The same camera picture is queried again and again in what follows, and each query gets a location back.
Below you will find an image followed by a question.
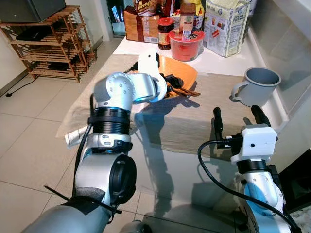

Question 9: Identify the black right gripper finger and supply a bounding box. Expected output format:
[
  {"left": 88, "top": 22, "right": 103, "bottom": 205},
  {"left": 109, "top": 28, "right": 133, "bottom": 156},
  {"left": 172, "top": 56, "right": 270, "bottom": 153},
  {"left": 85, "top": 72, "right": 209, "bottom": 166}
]
[
  {"left": 251, "top": 104, "right": 272, "bottom": 128},
  {"left": 213, "top": 107, "right": 224, "bottom": 140}
]

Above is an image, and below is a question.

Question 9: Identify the orange plastic bowl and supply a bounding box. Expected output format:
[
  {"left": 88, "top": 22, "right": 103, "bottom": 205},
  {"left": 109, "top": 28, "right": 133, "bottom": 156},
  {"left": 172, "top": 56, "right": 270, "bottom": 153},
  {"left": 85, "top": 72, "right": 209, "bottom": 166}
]
[{"left": 158, "top": 56, "right": 199, "bottom": 98}]

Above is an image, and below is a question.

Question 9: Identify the brown fork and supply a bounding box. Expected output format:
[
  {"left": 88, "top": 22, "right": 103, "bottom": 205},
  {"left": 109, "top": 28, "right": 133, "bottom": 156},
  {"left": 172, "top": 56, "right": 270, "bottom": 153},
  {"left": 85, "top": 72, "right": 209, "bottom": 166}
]
[{"left": 170, "top": 85, "right": 201, "bottom": 98}]

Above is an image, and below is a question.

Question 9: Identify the beige table cloth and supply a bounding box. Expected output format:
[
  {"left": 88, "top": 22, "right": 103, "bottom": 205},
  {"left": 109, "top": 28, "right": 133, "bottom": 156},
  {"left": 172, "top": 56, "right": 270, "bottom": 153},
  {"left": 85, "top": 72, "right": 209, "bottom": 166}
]
[{"left": 56, "top": 53, "right": 273, "bottom": 158}]

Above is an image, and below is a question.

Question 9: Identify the grey mug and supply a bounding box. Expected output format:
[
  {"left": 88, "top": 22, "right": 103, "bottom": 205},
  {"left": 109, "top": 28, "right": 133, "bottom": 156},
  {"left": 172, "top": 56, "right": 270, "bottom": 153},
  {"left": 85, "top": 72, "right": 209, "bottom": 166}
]
[{"left": 231, "top": 67, "right": 281, "bottom": 107}]

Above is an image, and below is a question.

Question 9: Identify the red plastic container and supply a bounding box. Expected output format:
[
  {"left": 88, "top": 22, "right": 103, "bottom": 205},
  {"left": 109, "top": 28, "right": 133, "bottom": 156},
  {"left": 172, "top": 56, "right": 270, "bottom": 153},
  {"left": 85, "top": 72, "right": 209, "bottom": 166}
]
[{"left": 169, "top": 30, "right": 206, "bottom": 62}]

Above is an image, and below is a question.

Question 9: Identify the dark jar with red lid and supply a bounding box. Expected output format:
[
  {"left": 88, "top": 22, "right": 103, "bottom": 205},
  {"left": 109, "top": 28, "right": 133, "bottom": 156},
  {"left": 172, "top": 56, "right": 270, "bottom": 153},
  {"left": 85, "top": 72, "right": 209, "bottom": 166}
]
[{"left": 158, "top": 17, "right": 174, "bottom": 50}]

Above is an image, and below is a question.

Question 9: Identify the brown spice bottle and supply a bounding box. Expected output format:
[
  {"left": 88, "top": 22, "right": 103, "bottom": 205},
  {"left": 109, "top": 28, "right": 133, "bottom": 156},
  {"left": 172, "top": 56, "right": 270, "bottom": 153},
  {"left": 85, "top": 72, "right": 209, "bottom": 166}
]
[{"left": 179, "top": 2, "right": 196, "bottom": 37}]

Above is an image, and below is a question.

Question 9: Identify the brown snack box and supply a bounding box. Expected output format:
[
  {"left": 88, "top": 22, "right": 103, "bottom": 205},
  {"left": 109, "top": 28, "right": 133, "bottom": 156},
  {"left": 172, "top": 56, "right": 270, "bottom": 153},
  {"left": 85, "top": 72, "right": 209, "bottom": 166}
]
[{"left": 124, "top": 5, "right": 161, "bottom": 44}]

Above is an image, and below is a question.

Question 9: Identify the white printed carton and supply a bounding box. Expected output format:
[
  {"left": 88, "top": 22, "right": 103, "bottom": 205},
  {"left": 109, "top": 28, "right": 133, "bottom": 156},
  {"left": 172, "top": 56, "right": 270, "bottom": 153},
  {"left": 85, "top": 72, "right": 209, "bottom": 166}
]
[{"left": 203, "top": 0, "right": 251, "bottom": 58}]

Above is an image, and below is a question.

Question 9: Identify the white kitchen counter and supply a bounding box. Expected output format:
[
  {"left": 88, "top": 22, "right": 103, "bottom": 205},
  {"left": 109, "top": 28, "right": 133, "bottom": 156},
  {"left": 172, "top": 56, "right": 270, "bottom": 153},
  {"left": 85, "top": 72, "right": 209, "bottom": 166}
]
[{"left": 248, "top": 0, "right": 311, "bottom": 170}]

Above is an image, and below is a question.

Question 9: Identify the white paper roll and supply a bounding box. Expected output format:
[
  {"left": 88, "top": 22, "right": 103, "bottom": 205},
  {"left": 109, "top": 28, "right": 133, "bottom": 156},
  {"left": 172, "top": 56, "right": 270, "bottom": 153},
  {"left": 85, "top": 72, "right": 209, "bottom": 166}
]
[{"left": 66, "top": 125, "right": 93, "bottom": 148}]

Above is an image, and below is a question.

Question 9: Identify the crumpled white cloth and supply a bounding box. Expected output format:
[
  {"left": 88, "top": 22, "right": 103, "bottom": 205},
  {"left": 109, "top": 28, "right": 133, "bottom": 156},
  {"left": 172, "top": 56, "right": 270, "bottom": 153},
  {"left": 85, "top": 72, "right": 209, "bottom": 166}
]
[{"left": 292, "top": 209, "right": 311, "bottom": 233}]

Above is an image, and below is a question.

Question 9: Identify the wooden slatted rack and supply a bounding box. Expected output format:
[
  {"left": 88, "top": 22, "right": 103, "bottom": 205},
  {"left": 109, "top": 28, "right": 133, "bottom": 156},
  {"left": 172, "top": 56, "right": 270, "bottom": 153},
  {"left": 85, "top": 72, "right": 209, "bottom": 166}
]
[{"left": 0, "top": 6, "right": 95, "bottom": 82}]

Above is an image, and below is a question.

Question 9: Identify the flat black device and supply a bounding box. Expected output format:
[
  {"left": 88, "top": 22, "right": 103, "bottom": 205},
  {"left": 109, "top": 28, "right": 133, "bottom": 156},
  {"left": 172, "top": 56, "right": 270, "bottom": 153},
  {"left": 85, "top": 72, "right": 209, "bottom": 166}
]
[{"left": 16, "top": 27, "right": 49, "bottom": 42}]

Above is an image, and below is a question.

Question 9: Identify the black appliance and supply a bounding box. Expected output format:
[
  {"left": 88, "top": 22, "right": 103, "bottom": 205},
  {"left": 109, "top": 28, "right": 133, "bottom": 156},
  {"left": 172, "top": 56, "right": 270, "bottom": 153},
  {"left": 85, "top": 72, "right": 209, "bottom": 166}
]
[{"left": 0, "top": 0, "right": 67, "bottom": 24}]

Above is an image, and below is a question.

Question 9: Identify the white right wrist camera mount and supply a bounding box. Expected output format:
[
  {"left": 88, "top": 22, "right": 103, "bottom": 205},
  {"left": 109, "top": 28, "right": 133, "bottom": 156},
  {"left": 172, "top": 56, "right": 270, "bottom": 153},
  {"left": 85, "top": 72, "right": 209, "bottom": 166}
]
[{"left": 231, "top": 124, "right": 278, "bottom": 166}]

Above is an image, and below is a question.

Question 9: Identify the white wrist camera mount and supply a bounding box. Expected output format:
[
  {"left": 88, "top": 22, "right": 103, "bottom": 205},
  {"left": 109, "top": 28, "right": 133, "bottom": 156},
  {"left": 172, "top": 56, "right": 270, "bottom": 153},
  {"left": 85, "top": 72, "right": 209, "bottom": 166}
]
[
  {"left": 138, "top": 50, "right": 168, "bottom": 102},
  {"left": 231, "top": 124, "right": 278, "bottom": 166}
]

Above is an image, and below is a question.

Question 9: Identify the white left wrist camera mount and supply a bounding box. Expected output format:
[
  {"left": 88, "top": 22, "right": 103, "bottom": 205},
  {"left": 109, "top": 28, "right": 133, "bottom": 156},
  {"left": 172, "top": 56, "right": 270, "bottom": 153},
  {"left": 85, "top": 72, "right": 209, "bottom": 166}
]
[{"left": 138, "top": 50, "right": 168, "bottom": 102}]

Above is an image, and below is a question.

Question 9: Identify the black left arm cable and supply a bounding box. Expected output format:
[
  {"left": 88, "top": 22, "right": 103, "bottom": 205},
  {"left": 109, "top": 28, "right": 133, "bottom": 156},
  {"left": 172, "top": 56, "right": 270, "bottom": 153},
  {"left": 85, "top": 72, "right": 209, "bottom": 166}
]
[{"left": 72, "top": 95, "right": 95, "bottom": 195}]

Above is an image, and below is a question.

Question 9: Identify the black floor cord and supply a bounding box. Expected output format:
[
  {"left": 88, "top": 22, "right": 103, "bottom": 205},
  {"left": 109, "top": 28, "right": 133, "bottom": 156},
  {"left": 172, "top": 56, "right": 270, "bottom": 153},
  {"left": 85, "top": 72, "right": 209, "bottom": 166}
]
[{"left": 5, "top": 75, "right": 37, "bottom": 98}]

